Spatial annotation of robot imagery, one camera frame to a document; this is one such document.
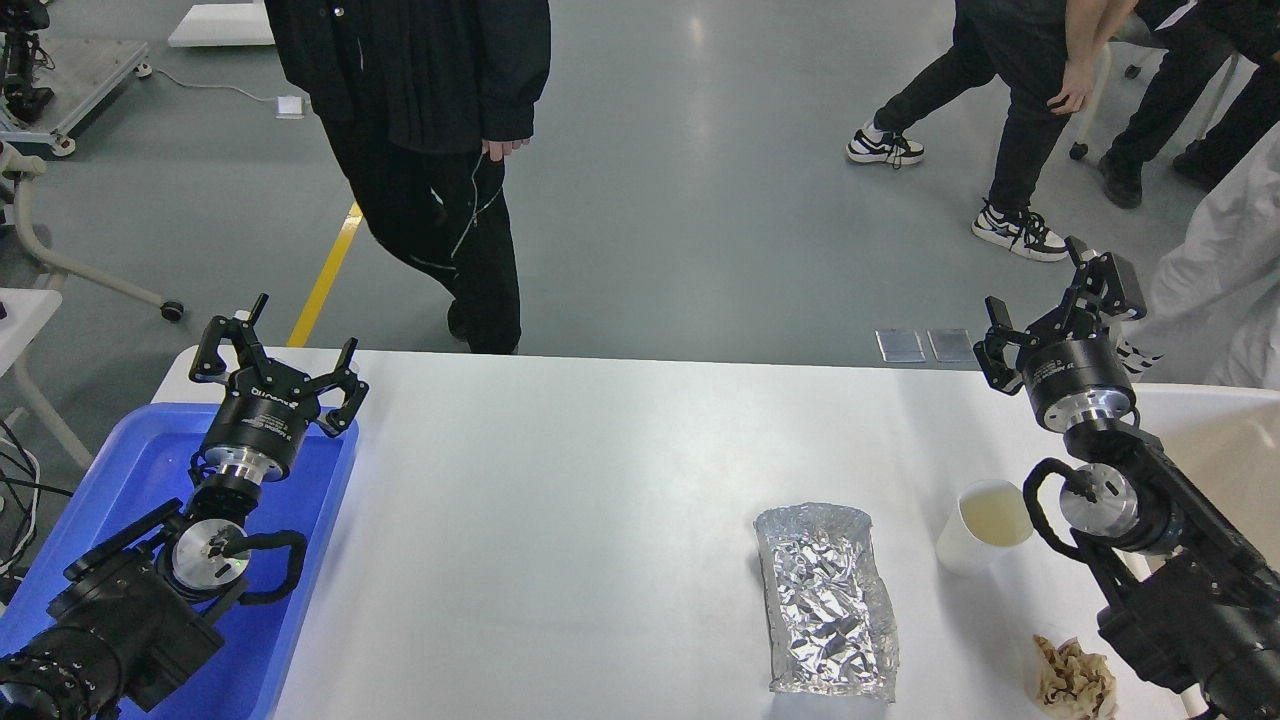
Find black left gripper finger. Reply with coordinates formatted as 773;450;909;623
188;293;273;386
298;337;370;439

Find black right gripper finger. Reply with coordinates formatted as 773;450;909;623
1064;236;1148;340
974;296;1068;397

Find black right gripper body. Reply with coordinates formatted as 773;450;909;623
1020;338;1137;434

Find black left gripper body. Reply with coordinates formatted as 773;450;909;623
197;363;320;483

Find white paper cup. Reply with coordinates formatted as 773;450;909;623
934;480;1034;577

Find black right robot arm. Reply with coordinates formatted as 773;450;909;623
973;237;1279;719

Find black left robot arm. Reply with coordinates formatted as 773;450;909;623
3;295;369;719

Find right metal floor plate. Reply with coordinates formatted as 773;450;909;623
927;328;977;364

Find metal floor plate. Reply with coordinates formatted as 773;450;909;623
927;328;977;364
876;328;925;364

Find left metal floor plate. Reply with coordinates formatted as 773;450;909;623
876;328;925;364

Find person in white trousers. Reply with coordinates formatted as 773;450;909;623
1115;128;1279;389

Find blue plastic tray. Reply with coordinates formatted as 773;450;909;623
0;402;360;720

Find beige plastic bin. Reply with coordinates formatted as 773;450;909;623
1135;383;1279;568

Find white side table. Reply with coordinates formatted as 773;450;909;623
1;287;93;471

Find person with black-white sneakers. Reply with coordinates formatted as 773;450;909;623
846;0;1140;263

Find white floor power socket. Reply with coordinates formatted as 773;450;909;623
275;95;306;120

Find white office chair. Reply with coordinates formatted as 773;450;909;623
1068;14;1251;161

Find white rolling chair base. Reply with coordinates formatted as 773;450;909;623
0;140;187;324

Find seated person in black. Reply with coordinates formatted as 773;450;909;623
1100;1;1279;209

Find crumpled brown paper napkin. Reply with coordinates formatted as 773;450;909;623
1032;634;1117;719

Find crumpled aluminium foil tray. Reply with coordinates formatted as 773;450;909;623
753;502;900;705

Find grey wheeled equipment cart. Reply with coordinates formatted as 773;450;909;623
1;1;154;158

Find person in black coat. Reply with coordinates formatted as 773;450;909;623
265;1;552;355

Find white floor board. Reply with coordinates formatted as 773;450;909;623
166;1;275;47

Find black cables at left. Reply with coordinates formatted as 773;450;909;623
0;420;76;591

